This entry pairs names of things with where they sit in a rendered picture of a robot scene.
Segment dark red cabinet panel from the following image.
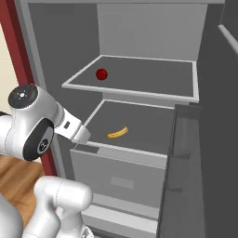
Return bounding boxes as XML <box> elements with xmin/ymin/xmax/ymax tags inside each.
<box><xmin>0</xmin><ymin>0</ymin><xmax>59</xmax><ymax>178</ymax></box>

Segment grey fridge door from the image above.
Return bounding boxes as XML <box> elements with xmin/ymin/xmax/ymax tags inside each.
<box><xmin>155</xmin><ymin>0</ymin><xmax>238</xmax><ymax>238</ymax></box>

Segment grey fridge drawer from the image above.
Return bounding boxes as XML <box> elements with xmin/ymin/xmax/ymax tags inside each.
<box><xmin>69</xmin><ymin>145</ymin><xmax>168</xmax><ymax>209</ymax></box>

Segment yellow banana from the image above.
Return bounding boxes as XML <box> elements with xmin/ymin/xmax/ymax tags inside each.
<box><xmin>106</xmin><ymin>125</ymin><xmax>130</xmax><ymax>139</ymax></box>

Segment grey fridge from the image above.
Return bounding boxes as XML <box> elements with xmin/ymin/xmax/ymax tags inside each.
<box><xmin>13</xmin><ymin>0</ymin><xmax>238</xmax><ymax>238</ymax></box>

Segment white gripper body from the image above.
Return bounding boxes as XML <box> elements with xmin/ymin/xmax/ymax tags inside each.
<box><xmin>71</xmin><ymin>123</ymin><xmax>92</xmax><ymax>144</ymax></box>

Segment red apple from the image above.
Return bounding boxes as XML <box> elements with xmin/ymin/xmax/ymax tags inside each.
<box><xmin>95</xmin><ymin>68</ymin><xmax>109</xmax><ymax>82</ymax></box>

